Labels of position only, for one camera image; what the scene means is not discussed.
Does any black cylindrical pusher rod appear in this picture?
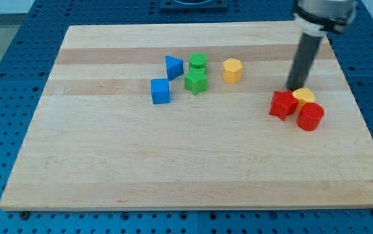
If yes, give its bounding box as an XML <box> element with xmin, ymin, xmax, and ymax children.
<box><xmin>286</xmin><ymin>32</ymin><xmax>322</xmax><ymax>91</ymax></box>

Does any yellow heart block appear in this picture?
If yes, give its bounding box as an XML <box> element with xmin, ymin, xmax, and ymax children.
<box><xmin>292</xmin><ymin>88</ymin><xmax>316</xmax><ymax>111</ymax></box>

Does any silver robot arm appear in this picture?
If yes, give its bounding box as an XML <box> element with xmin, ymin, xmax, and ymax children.
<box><xmin>286</xmin><ymin>0</ymin><xmax>357</xmax><ymax>91</ymax></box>

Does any yellow hexagon block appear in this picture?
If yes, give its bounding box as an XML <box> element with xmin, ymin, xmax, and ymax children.
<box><xmin>223</xmin><ymin>58</ymin><xmax>243</xmax><ymax>84</ymax></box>

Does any red star block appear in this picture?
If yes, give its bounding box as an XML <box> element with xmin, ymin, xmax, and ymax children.
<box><xmin>269</xmin><ymin>90</ymin><xmax>299</xmax><ymax>121</ymax></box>

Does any red cylinder block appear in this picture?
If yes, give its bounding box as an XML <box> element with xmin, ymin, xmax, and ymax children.
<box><xmin>296</xmin><ymin>103</ymin><xmax>325</xmax><ymax>131</ymax></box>

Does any green cylinder block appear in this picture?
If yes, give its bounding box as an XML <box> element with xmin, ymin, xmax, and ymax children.
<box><xmin>188</xmin><ymin>52</ymin><xmax>207</xmax><ymax>73</ymax></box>

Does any green star block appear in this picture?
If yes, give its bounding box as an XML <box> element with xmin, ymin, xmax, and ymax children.
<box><xmin>184</xmin><ymin>68</ymin><xmax>208</xmax><ymax>95</ymax></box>

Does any blue triangle block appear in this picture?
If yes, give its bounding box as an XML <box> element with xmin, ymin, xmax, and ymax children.
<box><xmin>165</xmin><ymin>55</ymin><xmax>184</xmax><ymax>81</ymax></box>

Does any blue cube block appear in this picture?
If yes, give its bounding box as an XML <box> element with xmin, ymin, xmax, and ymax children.
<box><xmin>150</xmin><ymin>78</ymin><xmax>171</xmax><ymax>105</ymax></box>

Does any wooden board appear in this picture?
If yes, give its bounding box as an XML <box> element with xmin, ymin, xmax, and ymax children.
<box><xmin>0</xmin><ymin>21</ymin><xmax>373</xmax><ymax>211</ymax></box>

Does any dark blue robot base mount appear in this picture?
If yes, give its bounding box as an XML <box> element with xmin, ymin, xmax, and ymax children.
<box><xmin>159</xmin><ymin>0</ymin><xmax>229</xmax><ymax>10</ymax></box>

